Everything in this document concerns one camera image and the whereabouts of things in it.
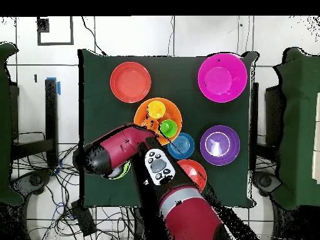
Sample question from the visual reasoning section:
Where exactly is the green plastic bowl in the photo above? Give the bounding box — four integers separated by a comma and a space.
106, 159, 133, 180

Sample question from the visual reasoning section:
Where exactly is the blue plastic bowl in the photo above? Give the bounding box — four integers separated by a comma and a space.
166, 132, 195, 161

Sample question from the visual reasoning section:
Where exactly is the blue cable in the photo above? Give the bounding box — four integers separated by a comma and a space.
53, 201, 67, 217

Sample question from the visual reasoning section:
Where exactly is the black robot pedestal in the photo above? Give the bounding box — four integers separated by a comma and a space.
132, 206, 148, 240

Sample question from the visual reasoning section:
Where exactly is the black square floor frame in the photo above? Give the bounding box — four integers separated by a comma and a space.
36, 16, 75, 46

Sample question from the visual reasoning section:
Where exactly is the black power adapter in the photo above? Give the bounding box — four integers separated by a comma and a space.
71, 201, 98, 237

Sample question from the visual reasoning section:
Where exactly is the yellow plastic cup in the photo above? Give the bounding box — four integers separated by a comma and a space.
146, 100, 166, 119

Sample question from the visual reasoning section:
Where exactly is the blue tape strip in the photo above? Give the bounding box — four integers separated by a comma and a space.
46, 76, 61, 96

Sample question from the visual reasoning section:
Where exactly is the green plastic cup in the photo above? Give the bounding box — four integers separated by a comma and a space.
159, 119, 179, 138

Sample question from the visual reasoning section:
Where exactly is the white paper sheet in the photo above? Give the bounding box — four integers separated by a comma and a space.
311, 91, 320, 185

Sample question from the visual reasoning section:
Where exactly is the purple plastic bowl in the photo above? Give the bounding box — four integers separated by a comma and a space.
199, 125, 241, 166

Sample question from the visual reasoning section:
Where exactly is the dark green table cloth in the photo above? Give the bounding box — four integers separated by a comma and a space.
77, 48, 259, 209

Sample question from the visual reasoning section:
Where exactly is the black computer tower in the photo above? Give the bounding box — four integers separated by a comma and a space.
264, 84, 286, 148

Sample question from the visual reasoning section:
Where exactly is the black rounded floor machine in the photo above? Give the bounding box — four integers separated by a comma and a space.
9, 168, 54, 201
252, 171, 283, 198

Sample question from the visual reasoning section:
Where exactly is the red plastic bowl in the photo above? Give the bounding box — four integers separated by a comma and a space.
176, 159, 208, 194
109, 61, 153, 104

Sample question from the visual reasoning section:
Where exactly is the black floor cable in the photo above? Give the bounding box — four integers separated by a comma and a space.
80, 16, 108, 56

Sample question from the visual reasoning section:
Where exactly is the black metal stand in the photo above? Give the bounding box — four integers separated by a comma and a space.
11, 77, 59, 168

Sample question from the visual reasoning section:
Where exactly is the tangle of black cables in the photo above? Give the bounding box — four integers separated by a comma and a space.
11, 131, 134, 240

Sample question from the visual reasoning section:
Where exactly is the neighbouring green cloth table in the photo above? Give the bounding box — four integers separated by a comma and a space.
271, 47, 320, 211
0, 42, 24, 206

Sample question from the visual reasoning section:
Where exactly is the orange plastic bowl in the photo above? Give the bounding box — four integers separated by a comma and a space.
133, 97, 183, 146

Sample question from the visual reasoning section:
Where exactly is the pink plastic bowl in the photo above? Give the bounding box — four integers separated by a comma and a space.
197, 52, 248, 103

